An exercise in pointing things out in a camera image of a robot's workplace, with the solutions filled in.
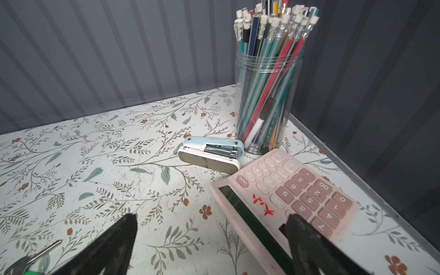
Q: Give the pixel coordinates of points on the green tagged silver key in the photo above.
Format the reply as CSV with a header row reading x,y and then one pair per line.
x,y
21,265

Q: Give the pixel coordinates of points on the pink calculator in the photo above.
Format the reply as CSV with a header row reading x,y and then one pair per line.
x,y
258,199

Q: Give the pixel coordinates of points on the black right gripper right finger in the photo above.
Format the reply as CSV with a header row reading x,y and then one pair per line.
x,y
313,254

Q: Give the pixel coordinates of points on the clear pencil cup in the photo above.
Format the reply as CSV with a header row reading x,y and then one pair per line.
x,y
270,44

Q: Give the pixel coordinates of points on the white blue stapler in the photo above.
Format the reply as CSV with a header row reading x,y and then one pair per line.
x,y
218,154

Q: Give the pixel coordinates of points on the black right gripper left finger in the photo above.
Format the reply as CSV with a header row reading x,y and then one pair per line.
x,y
109,254

